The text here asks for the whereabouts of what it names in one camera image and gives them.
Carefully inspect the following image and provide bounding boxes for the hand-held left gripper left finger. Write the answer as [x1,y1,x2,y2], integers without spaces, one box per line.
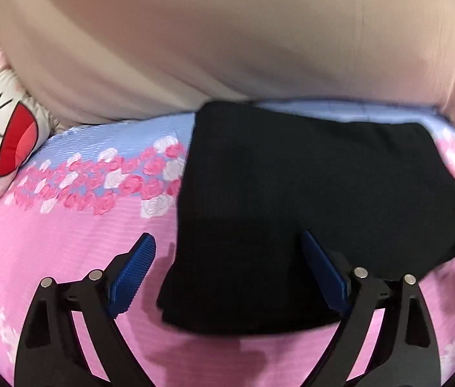
[15,233,156,387]

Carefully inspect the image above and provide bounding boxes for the pink floral bed sheet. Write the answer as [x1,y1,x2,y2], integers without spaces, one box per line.
[0,101,455,387]

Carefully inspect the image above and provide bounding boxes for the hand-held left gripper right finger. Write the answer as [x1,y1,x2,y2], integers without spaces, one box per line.
[301,231,441,387]

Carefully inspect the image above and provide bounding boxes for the black pants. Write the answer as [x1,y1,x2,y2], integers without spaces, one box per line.
[157,101,455,335]

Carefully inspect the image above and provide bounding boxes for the beige curtain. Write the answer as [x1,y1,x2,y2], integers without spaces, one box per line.
[0,0,455,138]

